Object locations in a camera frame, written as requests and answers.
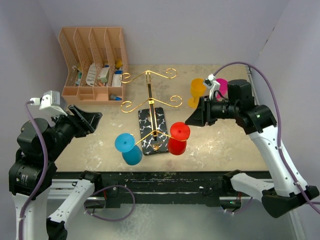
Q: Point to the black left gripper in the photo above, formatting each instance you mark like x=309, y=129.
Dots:
x=85, y=122

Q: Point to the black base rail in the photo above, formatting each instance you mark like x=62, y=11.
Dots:
x=163, y=188

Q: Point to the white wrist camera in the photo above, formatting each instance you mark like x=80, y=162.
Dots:
x=212, y=84
x=49, y=104

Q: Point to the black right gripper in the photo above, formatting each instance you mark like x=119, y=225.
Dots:
x=203, y=114

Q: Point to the white printed label packet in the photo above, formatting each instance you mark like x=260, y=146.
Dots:
x=91, y=75

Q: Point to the white red medicine box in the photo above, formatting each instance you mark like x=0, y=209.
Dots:
x=103, y=75

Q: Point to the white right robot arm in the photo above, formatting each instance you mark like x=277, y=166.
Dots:
x=288, y=189

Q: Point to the orange plastic wine glass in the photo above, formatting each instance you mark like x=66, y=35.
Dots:
x=197, y=90

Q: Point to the white blue labelled box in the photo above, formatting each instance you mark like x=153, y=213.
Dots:
x=117, y=78

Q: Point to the yellow round object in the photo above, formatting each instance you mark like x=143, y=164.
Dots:
x=119, y=63

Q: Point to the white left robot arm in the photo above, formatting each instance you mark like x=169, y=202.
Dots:
x=31, y=176

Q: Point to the red plastic wine glass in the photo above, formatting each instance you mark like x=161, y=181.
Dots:
x=179, y=133

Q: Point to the blue plastic wine glass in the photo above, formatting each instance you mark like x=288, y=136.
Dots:
x=126, y=145

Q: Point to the gold wire glass rack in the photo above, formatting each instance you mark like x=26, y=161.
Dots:
x=154, y=137

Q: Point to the grey blue small bottle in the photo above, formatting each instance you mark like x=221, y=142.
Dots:
x=113, y=97

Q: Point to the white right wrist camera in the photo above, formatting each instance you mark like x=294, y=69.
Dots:
x=212, y=84

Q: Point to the pink plastic wine glass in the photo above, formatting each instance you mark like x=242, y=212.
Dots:
x=223, y=89

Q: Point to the peach plastic desk organizer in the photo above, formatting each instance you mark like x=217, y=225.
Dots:
x=82, y=46

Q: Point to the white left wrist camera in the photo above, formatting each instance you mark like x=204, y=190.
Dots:
x=49, y=104

